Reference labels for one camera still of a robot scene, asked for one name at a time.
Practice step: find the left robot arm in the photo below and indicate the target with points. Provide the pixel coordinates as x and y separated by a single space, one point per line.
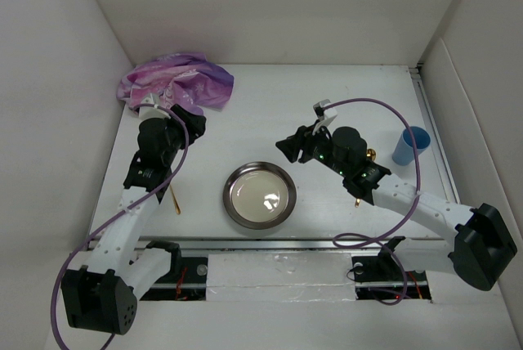
103 294

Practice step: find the blue plastic cup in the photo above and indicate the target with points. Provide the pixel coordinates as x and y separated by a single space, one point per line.
415 138

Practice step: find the gold spoon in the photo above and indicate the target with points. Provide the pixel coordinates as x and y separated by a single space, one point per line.
370 154

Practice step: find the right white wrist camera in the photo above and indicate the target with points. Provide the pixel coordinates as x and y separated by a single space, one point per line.
325 114

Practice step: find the gold fork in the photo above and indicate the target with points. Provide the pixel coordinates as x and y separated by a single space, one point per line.
174 200

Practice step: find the round metal plate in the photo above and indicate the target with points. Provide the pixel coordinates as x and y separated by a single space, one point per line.
259 196

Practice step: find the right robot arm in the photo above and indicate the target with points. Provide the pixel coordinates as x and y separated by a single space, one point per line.
478 247

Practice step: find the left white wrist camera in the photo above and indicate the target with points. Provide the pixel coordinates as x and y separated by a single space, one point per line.
149 109

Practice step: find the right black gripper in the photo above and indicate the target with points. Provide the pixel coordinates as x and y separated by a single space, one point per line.
290 145

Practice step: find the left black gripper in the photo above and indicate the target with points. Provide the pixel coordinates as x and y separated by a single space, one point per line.
194 123

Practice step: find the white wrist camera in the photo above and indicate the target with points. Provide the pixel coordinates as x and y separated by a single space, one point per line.
325 114
149 109

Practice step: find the purple pink printed cloth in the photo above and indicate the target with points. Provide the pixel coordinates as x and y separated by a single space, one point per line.
185 79

